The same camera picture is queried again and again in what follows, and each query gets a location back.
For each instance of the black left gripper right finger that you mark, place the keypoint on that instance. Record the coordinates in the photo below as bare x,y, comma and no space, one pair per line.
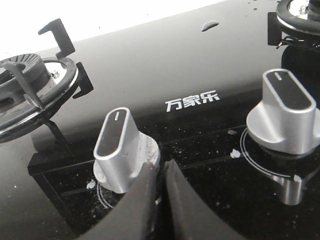
191,218

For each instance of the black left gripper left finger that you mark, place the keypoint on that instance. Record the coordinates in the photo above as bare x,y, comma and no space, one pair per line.
133,216

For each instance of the black left pot support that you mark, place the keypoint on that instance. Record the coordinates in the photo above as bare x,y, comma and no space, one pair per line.
62,40

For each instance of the black pot support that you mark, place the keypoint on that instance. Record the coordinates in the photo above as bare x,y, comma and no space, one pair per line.
62,40
280,35

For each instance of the black right pot support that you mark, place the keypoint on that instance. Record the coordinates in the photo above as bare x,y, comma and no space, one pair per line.
280,35

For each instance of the silver left stove knob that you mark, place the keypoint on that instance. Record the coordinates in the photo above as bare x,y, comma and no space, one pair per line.
121,150

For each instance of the silver stove knob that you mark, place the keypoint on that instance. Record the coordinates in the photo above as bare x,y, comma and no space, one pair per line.
286,119
121,150

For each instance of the black glass gas stove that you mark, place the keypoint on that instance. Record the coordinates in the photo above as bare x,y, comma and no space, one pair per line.
189,81

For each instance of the silver right stove knob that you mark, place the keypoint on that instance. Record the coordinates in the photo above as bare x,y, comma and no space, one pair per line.
286,119

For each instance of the left gas burner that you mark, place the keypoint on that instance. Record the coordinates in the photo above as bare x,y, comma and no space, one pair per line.
15,125

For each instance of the gas burner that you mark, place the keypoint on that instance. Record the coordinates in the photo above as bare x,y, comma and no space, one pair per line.
300,15
15,125

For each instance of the right gas burner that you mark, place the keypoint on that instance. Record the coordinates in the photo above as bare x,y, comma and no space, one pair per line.
300,15

